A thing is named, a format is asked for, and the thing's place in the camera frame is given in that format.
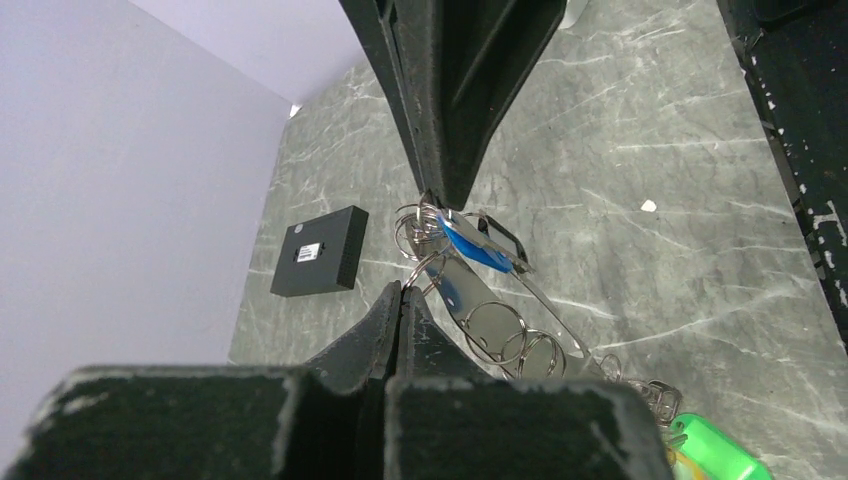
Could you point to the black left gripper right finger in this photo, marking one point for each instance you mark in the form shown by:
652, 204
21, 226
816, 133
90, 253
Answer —
446, 419

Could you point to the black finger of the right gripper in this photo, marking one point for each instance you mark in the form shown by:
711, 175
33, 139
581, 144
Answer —
450, 71

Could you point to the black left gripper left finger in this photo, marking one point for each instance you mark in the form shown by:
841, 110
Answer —
322, 419

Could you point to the steel key holder plate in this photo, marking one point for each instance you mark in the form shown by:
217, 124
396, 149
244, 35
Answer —
498, 333

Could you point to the blue key tag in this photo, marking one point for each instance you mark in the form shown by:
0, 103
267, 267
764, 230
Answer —
472, 243

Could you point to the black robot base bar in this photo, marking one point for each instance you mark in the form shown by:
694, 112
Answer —
794, 55

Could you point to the black key tag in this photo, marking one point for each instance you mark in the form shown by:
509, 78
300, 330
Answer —
509, 245

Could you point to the black box on table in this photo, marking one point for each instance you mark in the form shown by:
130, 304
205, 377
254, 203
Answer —
321, 255

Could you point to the yellow key tag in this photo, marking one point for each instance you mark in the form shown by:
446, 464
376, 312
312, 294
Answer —
683, 468

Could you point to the green key tag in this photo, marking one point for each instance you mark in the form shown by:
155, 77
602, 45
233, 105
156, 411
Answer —
713, 451

